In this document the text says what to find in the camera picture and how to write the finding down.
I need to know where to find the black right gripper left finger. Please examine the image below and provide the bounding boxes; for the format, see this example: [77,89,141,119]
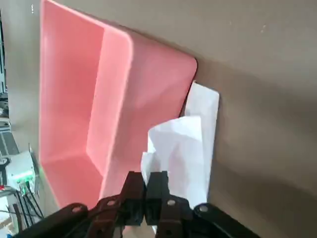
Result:
[14,171,147,238]

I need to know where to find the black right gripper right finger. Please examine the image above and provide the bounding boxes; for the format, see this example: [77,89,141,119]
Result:
[145,170,258,238]

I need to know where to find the white tissue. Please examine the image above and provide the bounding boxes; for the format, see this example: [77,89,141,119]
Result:
[141,80,220,236]

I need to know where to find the pink plastic container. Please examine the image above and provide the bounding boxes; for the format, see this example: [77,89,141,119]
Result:
[39,0,199,238]

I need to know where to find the black cables from left arm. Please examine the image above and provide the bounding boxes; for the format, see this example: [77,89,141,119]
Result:
[0,184,47,229]

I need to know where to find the aluminium base plate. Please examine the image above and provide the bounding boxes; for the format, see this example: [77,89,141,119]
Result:
[27,143,42,197]

